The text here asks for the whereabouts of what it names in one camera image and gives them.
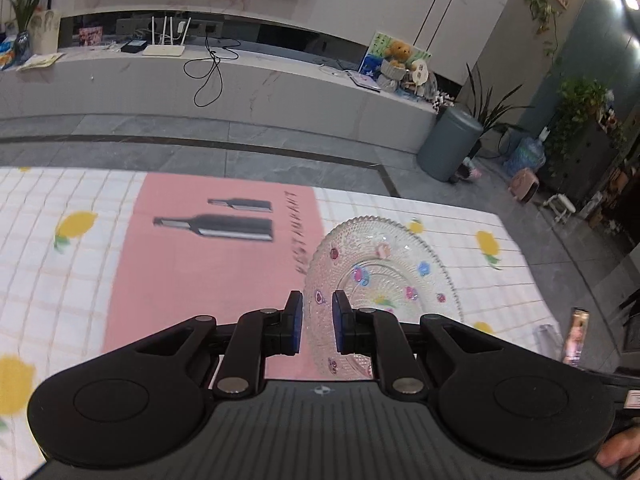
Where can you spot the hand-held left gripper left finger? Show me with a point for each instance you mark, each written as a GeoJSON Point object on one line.
{"type": "Point", "coordinates": [296, 322]}

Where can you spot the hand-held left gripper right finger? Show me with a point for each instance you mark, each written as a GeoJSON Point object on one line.
{"type": "Point", "coordinates": [340, 322]}

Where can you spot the clear glass flower-print plate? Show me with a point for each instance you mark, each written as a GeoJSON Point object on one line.
{"type": "Point", "coordinates": [395, 260]}

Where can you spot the person's right hand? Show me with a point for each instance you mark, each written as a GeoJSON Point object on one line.
{"type": "Point", "coordinates": [617, 449]}

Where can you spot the clear glass cup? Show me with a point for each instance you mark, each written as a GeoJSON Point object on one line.
{"type": "Point", "coordinates": [547, 341]}

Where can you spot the pink bottle-print placemat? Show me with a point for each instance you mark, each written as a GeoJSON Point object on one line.
{"type": "Point", "coordinates": [200, 285]}

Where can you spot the pink slippers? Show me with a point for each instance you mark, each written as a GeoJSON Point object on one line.
{"type": "Point", "coordinates": [470, 171]}

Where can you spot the small white stool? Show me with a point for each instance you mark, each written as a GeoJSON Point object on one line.
{"type": "Point", "coordinates": [557, 205]}

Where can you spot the grey round trash bin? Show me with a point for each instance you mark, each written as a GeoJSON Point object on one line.
{"type": "Point", "coordinates": [447, 145]}

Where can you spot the white marble TV cabinet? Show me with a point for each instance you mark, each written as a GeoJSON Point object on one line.
{"type": "Point", "coordinates": [300, 105]}

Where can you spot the small pink stool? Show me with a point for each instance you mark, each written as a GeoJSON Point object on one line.
{"type": "Point", "coordinates": [522, 186]}

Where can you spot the pink flat book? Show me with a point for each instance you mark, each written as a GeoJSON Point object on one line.
{"type": "Point", "coordinates": [365, 81]}

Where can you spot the white lemon-print tablecloth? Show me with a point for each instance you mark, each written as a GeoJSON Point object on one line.
{"type": "Point", "coordinates": [50, 280]}

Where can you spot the blue water jug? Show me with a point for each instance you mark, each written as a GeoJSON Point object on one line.
{"type": "Point", "coordinates": [527, 157]}

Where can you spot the long-leaf potted plant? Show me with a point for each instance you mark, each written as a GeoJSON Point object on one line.
{"type": "Point", "coordinates": [487, 115]}

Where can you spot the round white hand fan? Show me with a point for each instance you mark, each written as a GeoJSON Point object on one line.
{"type": "Point", "coordinates": [419, 72]}

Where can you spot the brown teddy bear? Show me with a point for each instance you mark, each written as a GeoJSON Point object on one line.
{"type": "Point", "coordinates": [400, 52]}

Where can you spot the green and blue painting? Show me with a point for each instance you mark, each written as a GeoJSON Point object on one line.
{"type": "Point", "coordinates": [377, 45]}

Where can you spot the bushy green plant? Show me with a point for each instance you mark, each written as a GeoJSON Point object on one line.
{"type": "Point", "coordinates": [580, 102]}

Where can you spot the white router with antennas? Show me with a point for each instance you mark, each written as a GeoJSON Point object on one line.
{"type": "Point", "coordinates": [165, 50]}

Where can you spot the small black box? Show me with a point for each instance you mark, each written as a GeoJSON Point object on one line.
{"type": "Point", "coordinates": [134, 46]}

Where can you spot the small pink picture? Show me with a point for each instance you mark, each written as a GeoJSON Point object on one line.
{"type": "Point", "coordinates": [90, 36]}

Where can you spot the paper sheets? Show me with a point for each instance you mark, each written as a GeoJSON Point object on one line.
{"type": "Point", "coordinates": [40, 61]}

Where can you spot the hanging ivy plant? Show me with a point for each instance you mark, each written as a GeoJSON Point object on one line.
{"type": "Point", "coordinates": [542, 10]}

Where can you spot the green plant in white vase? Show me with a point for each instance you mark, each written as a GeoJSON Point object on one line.
{"type": "Point", "coordinates": [45, 30]}

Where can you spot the dark blue glass vase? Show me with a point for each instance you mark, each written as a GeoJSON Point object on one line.
{"type": "Point", "coordinates": [23, 43]}

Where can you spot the blue snack packets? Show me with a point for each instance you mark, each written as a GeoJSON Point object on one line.
{"type": "Point", "coordinates": [6, 55]}

